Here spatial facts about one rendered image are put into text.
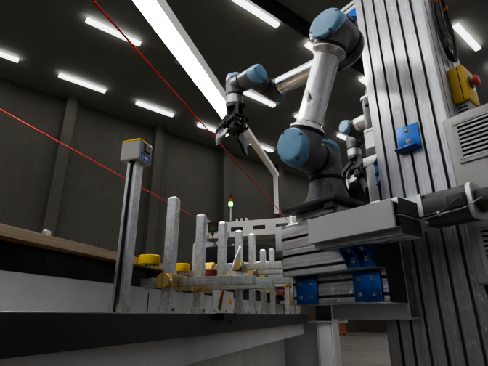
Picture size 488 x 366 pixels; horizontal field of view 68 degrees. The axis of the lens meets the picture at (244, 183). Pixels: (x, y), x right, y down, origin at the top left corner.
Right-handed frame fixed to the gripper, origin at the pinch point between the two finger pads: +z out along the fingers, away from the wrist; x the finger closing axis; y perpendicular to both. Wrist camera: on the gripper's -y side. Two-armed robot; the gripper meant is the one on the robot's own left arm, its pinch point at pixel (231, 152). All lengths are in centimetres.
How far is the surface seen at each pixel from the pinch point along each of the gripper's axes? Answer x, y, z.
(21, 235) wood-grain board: -67, 2, 43
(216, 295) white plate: 15, -31, 54
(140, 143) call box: -40.6, 7.3, 11.5
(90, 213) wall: 194, -936, -209
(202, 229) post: 2.3, -23.0, 27.4
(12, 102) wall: -47, -936, -480
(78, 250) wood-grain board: -50, -9, 44
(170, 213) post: -19.6, -10.9, 26.7
